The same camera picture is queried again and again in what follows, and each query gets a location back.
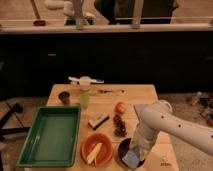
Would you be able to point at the black chair base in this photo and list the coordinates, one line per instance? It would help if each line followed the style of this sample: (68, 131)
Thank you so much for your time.
(11, 123)

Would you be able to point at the red bowl on counter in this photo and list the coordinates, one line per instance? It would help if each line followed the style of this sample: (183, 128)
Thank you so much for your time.
(39, 23)

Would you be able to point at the dark grape bunch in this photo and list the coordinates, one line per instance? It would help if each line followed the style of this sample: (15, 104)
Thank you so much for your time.
(120, 128)

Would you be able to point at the purple bowl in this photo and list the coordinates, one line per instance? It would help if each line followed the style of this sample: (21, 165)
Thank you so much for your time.
(123, 147)

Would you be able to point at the white rail counter frame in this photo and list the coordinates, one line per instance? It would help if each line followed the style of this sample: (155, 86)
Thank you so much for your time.
(17, 16)

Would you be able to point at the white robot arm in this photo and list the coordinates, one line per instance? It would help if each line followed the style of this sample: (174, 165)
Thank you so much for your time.
(158, 116)

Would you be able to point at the red apple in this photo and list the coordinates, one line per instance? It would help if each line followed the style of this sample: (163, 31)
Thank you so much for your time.
(120, 108)

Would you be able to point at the orange bowl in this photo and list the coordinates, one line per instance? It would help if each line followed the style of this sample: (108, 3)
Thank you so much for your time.
(105, 154)

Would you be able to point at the blue folded cloth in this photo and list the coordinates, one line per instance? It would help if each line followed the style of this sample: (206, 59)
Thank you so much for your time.
(138, 108)

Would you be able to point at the yellow banana piece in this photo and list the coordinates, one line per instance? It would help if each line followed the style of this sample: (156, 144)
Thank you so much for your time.
(93, 154)

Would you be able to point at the small dark cup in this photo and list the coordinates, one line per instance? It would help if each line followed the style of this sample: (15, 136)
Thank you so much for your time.
(64, 98)

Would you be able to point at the black white eraser block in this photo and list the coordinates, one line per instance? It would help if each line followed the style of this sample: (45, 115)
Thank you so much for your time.
(95, 122)

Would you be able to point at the green plastic tray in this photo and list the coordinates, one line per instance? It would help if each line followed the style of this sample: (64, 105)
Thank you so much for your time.
(52, 138)

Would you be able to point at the blue sponge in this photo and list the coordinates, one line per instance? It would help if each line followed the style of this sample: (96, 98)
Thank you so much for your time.
(132, 158)

